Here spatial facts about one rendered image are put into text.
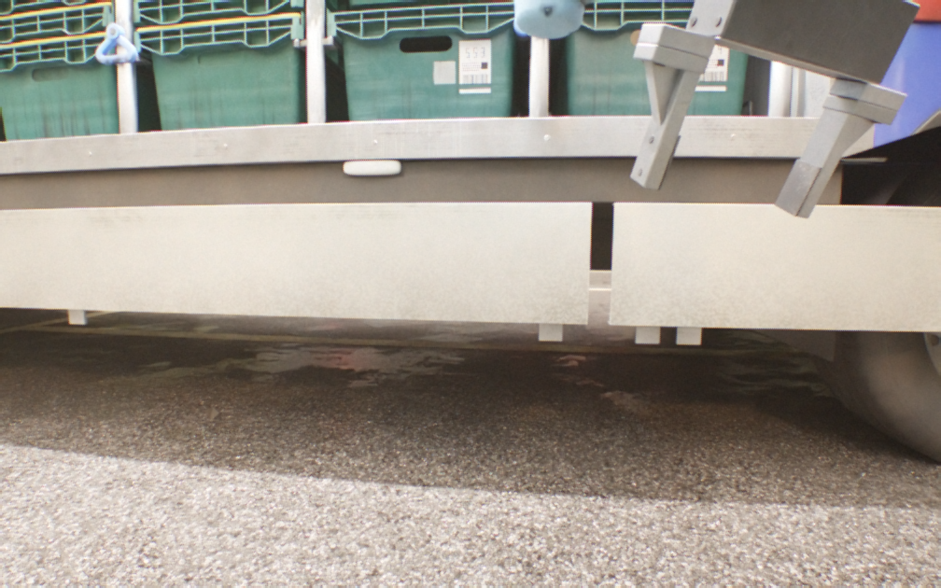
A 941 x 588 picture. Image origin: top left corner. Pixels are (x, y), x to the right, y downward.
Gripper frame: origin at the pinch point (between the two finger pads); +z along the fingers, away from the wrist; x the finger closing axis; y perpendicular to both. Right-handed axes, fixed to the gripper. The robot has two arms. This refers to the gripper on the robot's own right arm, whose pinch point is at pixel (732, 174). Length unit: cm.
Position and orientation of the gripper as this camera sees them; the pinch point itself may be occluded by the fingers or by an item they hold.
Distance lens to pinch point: 40.7
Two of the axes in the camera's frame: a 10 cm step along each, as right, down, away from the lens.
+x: 9.8, 1.2, 1.7
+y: 0.9, 5.0, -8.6
